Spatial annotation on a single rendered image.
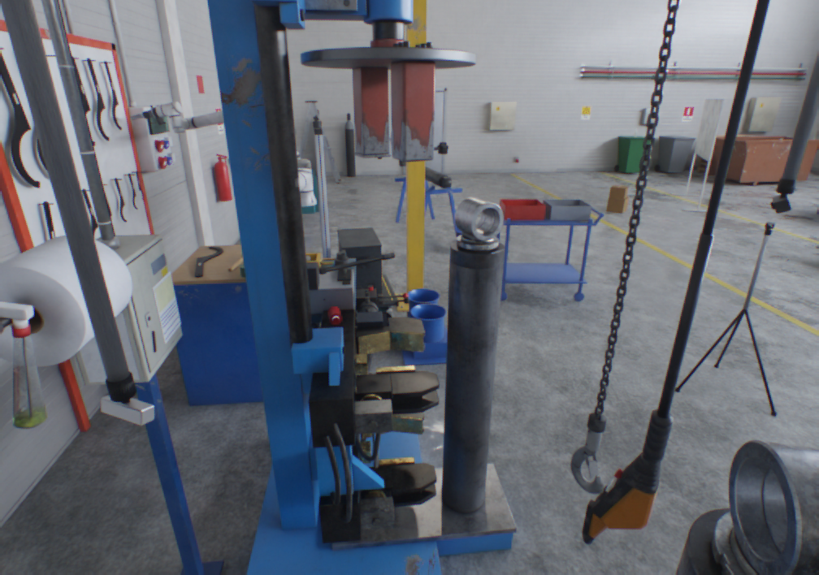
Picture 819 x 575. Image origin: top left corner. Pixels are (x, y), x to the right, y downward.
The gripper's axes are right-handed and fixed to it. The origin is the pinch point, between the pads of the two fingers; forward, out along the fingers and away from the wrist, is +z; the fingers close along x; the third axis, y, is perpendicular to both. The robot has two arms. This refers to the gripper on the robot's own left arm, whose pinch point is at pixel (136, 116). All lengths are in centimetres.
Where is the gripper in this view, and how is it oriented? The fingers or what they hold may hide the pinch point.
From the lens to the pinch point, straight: 409.7
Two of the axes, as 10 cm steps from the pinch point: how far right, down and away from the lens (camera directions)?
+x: 0.8, 4.5, -8.9
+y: -1.9, -8.7, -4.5
